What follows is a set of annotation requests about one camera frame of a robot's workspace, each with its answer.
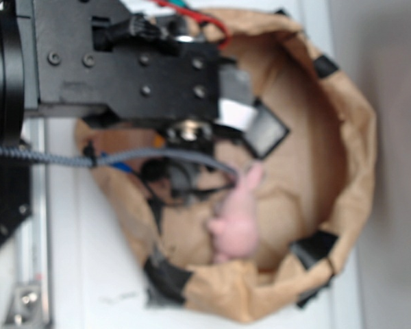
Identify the pink plush bunny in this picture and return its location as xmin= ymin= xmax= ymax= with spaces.
xmin=207 ymin=161 xmax=264 ymax=264

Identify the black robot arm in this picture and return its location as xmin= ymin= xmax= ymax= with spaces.
xmin=0 ymin=1 xmax=253 ymax=145

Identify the red wire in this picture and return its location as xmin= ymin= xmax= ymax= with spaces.
xmin=152 ymin=0 xmax=231 ymax=49

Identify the brown crumpled paper bag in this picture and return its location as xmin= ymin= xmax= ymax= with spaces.
xmin=92 ymin=8 xmax=377 ymax=323

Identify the aluminium extrusion rail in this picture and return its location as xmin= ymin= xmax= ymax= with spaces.
xmin=1 ymin=118 xmax=54 ymax=329

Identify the grey braided cable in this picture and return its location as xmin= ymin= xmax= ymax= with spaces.
xmin=0 ymin=140 xmax=242 ymax=184

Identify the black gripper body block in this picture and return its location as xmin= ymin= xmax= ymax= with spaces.
xmin=33 ymin=1 xmax=219 ymax=122

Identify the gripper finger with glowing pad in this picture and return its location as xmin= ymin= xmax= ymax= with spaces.
xmin=217 ymin=64 xmax=257 ymax=132

